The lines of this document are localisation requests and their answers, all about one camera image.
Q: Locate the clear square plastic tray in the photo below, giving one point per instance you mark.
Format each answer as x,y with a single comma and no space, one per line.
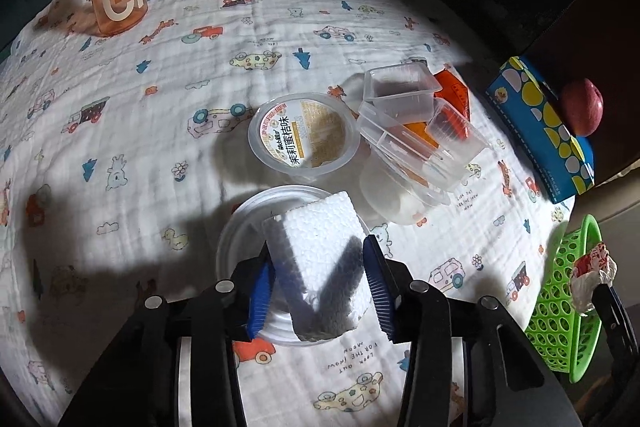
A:
400,82

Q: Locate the small clear plastic cup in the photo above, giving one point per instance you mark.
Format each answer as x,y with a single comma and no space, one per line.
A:
447,122

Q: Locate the red white wrapper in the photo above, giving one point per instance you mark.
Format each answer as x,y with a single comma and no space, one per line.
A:
595,272

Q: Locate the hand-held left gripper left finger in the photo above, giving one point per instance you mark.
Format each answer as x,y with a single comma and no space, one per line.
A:
260,302

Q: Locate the jelly cup with yellow label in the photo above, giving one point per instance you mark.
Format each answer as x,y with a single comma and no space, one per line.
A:
305,132

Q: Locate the long clear plastic tray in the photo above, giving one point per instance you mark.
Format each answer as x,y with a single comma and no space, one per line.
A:
400,147

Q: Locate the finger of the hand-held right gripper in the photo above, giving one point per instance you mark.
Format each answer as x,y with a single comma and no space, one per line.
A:
612,317

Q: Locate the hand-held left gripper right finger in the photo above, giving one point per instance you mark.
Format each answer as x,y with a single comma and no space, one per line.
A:
380,287

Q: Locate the red apple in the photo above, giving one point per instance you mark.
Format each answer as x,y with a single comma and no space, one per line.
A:
582,107

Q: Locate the translucent round plastic cup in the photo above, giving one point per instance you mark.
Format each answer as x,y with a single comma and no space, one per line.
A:
385,192

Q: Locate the green plastic basket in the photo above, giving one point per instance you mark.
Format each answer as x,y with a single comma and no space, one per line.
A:
555,317

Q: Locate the blue dotted tissue box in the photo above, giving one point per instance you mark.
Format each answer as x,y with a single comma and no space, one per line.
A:
530,117

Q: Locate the orange snack wrapper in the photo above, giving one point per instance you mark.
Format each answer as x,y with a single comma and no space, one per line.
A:
452,92

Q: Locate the clear round plastic lid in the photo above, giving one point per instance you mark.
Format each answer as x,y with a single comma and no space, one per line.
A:
235,242

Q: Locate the white foam block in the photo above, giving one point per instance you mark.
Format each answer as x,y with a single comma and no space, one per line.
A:
315,252

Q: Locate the printed blanket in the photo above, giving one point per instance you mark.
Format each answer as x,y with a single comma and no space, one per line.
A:
150,157

